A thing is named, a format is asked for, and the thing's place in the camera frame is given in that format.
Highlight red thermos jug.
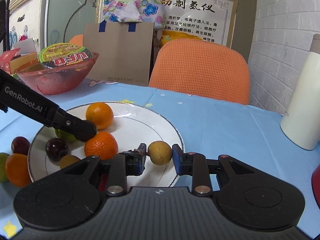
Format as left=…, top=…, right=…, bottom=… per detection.
left=311, top=165, right=320, bottom=209

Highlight yellow plastic bag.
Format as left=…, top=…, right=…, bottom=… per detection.
left=160, top=29, right=203, bottom=47

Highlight smooth orange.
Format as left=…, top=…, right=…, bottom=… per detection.
left=85, top=102, right=114, bottom=130

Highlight blue cartoon tablecloth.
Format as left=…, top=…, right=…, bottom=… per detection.
left=0, top=77, right=320, bottom=240

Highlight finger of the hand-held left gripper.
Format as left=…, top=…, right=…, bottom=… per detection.
left=54, top=109, right=98, bottom=142

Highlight wall poster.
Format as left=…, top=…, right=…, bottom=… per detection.
left=96, top=0, right=238, bottom=48

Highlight red snack packet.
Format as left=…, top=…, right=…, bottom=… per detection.
left=0, top=47, right=22, bottom=75

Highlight instant noodle cup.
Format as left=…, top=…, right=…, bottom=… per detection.
left=38, top=43, right=94, bottom=70

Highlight white paper cards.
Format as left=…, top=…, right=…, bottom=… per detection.
left=12, top=39, right=38, bottom=55

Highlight orange chair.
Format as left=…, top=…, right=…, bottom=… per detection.
left=148, top=39, right=250, bottom=105
left=69, top=34, right=84, bottom=46

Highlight floral cloth bundle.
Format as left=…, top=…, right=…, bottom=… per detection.
left=102, top=0, right=165, bottom=29

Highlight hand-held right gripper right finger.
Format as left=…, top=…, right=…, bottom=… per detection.
left=172, top=144, right=255, bottom=197

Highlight bumpy mandarin orange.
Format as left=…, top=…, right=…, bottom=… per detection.
left=5, top=153, right=32, bottom=188
left=84, top=132, right=119, bottom=160

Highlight brown cardboard box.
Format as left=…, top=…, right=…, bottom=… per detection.
left=82, top=21, right=155, bottom=87

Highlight brown kiwi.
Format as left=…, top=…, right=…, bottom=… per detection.
left=147, top=141, right=173, bottom=166
left=59, top=154, right=81, bottom=170

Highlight frosted glass door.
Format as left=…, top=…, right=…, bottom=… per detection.
left=46, top=0, right=100, bottom=49

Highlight green apple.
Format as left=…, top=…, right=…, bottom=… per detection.
left=0, top=152, right=10, bottom=182
left=54, top=128, right=78, bottom=143

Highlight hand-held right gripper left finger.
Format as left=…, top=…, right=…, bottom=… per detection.
left=56, top=143, right=148, bottom=197

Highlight white thermos jug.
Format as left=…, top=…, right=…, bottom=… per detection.
left=280, top=34, right=320, bottom=150

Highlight green cardboard box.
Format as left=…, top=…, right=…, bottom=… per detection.
left=11, top=52, right=39, bottom=74

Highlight white plate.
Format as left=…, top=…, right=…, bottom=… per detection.
left=27, top=101, right=185, bottom=188

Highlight pink glass bowl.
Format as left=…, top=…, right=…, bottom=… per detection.
left=15, top=51, right=99, bottom=95

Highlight dark purple plum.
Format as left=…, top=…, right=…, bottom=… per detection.
left=11, top=136, right=31, bottom=155
left=45, top=137, right=69, bottom=162

